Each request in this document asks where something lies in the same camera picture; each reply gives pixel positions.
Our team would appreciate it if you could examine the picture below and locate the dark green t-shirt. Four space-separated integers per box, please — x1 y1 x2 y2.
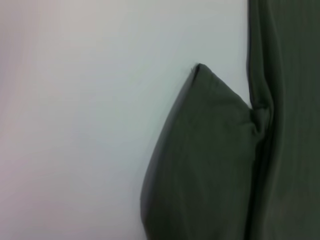
139 0 320 240

